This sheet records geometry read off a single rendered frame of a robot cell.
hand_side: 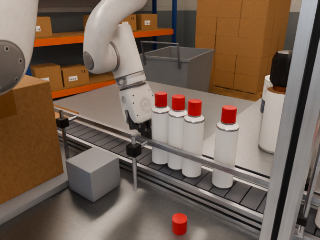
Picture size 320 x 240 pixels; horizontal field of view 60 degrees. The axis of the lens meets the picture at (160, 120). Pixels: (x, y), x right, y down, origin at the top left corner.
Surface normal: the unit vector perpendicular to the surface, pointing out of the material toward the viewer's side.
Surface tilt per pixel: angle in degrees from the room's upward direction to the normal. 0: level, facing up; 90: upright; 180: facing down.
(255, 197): 0
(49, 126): 90
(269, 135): 90
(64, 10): 90
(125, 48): 69
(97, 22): 64
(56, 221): 0
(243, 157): 0
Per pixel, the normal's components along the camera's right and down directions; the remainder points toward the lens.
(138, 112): 0.70, -0.09
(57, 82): 0.64, 0.29
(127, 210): 0.00, -0.92
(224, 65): -0.67, 0.28
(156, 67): -0.48, 0.39
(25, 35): 0.98, 0.04
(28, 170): 0.79, 0.23
